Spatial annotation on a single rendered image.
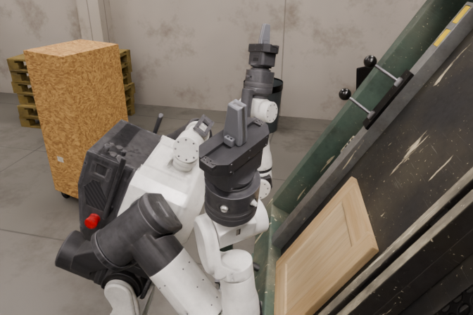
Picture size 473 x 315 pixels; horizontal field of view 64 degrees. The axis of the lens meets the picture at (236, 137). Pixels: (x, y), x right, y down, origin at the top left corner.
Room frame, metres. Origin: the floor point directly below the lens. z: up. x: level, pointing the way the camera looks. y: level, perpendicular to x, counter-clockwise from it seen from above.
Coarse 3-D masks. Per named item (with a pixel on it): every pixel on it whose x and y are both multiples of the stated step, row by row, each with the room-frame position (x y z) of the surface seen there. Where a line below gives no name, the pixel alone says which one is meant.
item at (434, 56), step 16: (464, 16) 1.02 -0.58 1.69; (448, 32) 1.03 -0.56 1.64; (464, 32) 1.02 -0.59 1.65; (432, 48) 1.05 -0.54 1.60; (448, 48) 1.02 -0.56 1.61; (416, 64) 1.07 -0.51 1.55; (432, 64) 1.02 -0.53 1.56; (416, 80) 1.03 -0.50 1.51; (400, 96) 1.03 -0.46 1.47; (384, 112) 1.04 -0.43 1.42; (384, 128) 1.04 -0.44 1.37; (352, 144) 1.07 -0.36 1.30; (368, 144) 1.04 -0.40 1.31; (336, 160) 1.09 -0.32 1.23; (352, 160) 1.05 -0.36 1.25; (336, 176) 1.05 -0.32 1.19; (320, 192) 1.06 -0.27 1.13; (304, 208) 1.06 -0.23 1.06; (288, 224) 1.07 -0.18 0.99; (272, 240) 1.09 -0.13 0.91; (288, 240) 1.07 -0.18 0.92
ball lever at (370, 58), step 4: (368, 56) 1.11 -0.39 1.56; (372, 56) 1.11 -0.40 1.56; (364, 60) 1.12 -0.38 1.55; (368, 60) 1.10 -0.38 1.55; (372, 60) 1.10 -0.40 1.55; (376, 60) 1.11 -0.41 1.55; (364, 64) 1.12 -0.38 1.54; (368, 64) 1.10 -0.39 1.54; (372, 64) 1.10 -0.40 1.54; (376, 64) 1.10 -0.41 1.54; (380, 68) 1.09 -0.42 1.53; (384, 72) 1.08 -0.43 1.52; (388, 72) 1.08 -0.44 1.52; (388, 76) 1.08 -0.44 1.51; (392, 76) 1.07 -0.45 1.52; (396, 80) 1.06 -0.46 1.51; (400, 80) 1.05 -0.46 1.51; (396, 84) 1.05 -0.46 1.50
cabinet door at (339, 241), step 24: (360, 192) 0.90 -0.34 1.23; (336, 216) 0.89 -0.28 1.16; (360, 216) 0.79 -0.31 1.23; (312, 240) 0.90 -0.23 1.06; (336, 240) 0.80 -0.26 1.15; (360, 240) 0.71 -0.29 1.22; (288, 264) 0.92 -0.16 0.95; (312, 264) 0.81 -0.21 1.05; (336, 264) 0.72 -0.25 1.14; (360, 264) 0.67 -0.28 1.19; (288, 288) 0.83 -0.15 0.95; (312, 288) 0.73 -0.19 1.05; (336, 288) 0.67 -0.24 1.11; (288, 312) 0.74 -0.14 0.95; (312, 312) 0.68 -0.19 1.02
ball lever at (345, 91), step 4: (344, 88) 1.13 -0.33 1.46; (340, 92) 1.12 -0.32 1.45; (344, 92) 1.11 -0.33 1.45; (348, 92) 1.11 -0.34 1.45; (340, 96) 1.12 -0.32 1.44; (344, 96) 1.11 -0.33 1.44; (348, 96) 1.11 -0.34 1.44; (344, 100) 1.12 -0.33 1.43; (352, 100) 1.11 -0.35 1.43; (356, 104) 1.10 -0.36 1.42; (360, 104) 1.09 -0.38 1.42; (364, 108) 1.08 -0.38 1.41; (368, 112) 1.07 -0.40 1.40; (372, 112) 1.06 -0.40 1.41; (368, 116) 1.06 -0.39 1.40; (372, 116) 1.06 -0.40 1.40
